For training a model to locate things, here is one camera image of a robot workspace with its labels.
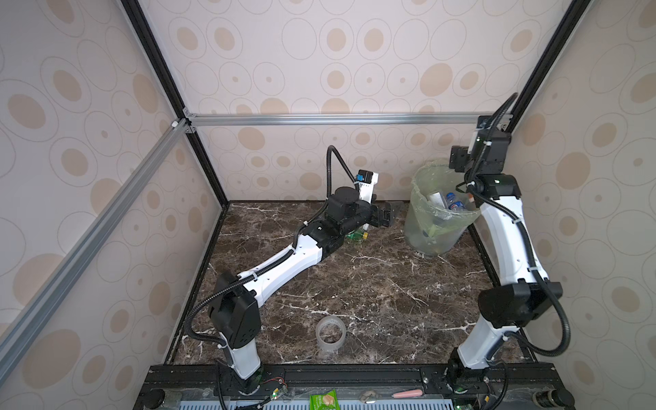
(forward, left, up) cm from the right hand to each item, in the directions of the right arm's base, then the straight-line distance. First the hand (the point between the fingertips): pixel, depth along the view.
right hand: (479, 145), depth 73 cm
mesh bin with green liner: (-11, +9, -18) cm, 23 cm away
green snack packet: (-56, +45, -41) cm, 83 cm away
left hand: (-14, +24, -6) cm, 29 cm away
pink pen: (-54, +21, -44) cm, 73 cm away
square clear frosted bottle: (+4, +3, -26) cm, 26 cm away
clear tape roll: (-42, +45, -44) cm, 75 cm away
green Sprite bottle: (+1, +32, -43) cm, 54 cm away
